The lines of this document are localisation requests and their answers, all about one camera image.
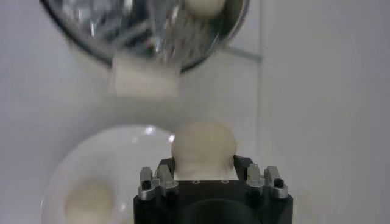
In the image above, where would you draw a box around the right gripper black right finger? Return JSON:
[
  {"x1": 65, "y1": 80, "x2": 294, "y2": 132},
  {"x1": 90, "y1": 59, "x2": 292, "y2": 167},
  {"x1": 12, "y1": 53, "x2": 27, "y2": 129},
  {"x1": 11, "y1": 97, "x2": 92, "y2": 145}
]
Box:
[{"x1": 233, "y1": 155, "x2": 289, "y2": 200}]

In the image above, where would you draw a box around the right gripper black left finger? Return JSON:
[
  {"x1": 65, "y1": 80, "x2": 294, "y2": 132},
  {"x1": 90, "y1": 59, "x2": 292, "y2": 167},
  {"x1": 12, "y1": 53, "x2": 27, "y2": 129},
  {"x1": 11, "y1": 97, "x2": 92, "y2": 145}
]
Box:
[{"x1": 138, "y1": 156, "x2": 179, "y2": 201}]

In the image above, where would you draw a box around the white steamed baozi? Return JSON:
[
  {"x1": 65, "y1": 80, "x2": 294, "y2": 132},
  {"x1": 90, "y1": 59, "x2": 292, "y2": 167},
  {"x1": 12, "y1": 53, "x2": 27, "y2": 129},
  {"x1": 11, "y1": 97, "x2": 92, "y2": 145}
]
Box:
[
  {"x1": 63, "y1": 180, "x2": 115, "y2": 224},
  {"x1": 184, "y1": 0, "x2": 226, "y2": 19},
  {"x1": 171, "y1": 120, "x2": 238, "y2": 181}
]

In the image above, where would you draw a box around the stainless steel steamer basket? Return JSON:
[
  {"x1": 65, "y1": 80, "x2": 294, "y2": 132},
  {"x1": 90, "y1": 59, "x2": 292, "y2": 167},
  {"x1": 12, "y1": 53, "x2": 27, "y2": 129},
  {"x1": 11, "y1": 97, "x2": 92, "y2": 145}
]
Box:
[{"x1": 39, "y1": 0, "x2": 250, "y2": 74}]

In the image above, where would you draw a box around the white round plate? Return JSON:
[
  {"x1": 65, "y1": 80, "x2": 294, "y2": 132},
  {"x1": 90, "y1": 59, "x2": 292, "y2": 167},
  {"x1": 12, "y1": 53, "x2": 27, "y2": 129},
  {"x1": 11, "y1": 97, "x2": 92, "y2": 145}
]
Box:
[{"x1": 39, "y1": 124, "x2": 176, "y2": 224}]

